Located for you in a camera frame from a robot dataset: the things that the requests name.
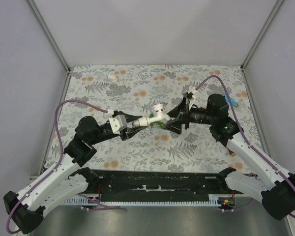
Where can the floral table mat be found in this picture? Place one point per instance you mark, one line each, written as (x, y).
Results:
(137, 89)

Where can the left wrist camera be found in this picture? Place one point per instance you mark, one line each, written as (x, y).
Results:
(118, 123)

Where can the white pipe elbow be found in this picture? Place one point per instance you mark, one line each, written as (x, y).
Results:
(112, 78)

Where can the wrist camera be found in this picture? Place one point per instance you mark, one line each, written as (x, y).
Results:
(118, 123)
(191, 94)

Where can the green faucet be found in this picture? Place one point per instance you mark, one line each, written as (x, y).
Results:
(159, 123)

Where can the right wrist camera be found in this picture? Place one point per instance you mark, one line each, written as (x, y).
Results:
(191, 94)

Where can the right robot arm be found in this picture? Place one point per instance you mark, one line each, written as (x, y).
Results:
(274, 186)

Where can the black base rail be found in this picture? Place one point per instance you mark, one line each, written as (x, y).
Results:
(131, 186)

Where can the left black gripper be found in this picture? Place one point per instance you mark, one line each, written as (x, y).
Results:
(130, 132)

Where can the blue faucet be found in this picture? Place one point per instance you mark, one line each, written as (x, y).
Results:
(229, 100)

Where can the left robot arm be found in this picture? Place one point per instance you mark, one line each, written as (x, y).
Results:
(68, 176)

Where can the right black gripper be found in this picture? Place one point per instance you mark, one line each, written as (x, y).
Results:
(182, 107)

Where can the white chrome faucet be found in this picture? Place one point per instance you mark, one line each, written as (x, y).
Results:
(159, 115)

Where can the brown faucet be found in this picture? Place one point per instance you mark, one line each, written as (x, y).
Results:
(233, 154)

